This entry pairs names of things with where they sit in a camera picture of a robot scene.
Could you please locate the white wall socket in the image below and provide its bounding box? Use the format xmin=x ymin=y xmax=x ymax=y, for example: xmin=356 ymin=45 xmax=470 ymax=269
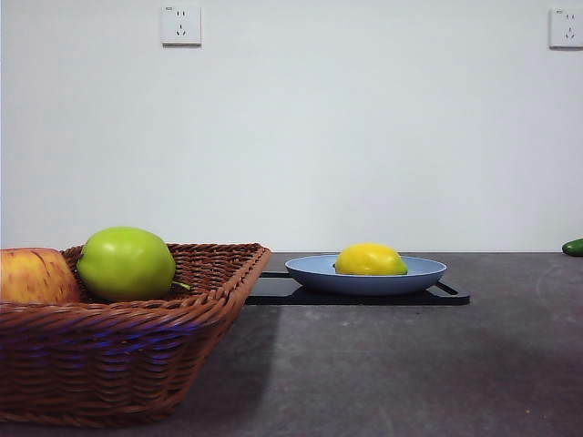
xmin=547 ymin=7 xmax=583 ymax=50
xmin=159 ymin=4 xmax=202 ymax=47

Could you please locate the brown wicker basket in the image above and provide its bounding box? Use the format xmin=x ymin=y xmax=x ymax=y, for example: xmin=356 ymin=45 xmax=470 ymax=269
xmin=0 ymin=242 xmax=272 ymax=416

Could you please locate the black flat tray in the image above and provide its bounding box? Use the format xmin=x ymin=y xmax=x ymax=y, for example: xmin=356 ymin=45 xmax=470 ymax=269
xmin=245 ymin=271 xmax=471 ymax=306

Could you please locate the yellow lemon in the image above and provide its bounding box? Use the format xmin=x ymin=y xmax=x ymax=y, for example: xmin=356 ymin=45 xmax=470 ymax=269
xmin=334 ymin=242 xmax=409 ymax=277

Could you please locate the red yellow apple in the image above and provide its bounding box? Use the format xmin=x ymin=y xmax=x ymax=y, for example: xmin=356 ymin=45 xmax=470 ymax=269
xmin=0 ymin=247 xmax=82 ymax=304

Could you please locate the blue plate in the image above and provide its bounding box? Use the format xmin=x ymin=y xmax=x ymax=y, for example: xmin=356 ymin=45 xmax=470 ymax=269
xmin=284 ymin=254 xmax=448 ymax=296

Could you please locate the green apple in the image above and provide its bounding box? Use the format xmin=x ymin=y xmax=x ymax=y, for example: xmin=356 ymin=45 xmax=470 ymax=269
xmin=75 ymin=226 xmax=192 ymax=302

